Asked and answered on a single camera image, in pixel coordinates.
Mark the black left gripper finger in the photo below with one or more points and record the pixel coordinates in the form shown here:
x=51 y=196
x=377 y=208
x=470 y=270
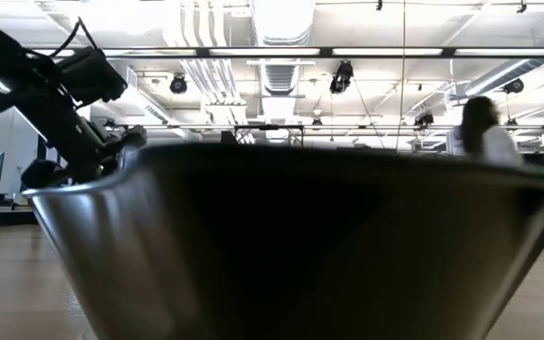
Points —
x=132 y=137
x=45 y=174

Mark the black square mini plate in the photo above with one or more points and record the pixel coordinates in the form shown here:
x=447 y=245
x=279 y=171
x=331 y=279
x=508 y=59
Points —
x=277 y=245

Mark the black ceiling spotlight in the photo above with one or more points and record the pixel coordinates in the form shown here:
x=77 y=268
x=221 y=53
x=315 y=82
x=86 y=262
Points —
x=424 y=119
x=341 y=78
x=178 y=86
x=514 y=86

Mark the black overhead light bar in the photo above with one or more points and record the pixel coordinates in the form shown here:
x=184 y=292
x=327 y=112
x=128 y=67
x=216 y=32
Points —
x=326 y=52

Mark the person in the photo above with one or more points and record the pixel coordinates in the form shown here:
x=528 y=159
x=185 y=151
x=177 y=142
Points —
x=480 y=127

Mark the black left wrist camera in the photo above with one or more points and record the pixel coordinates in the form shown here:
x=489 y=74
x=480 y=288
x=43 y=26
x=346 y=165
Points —
x=92 y=75

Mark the large round ventilation duct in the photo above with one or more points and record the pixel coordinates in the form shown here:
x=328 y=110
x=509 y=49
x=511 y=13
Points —
x=281 y=23

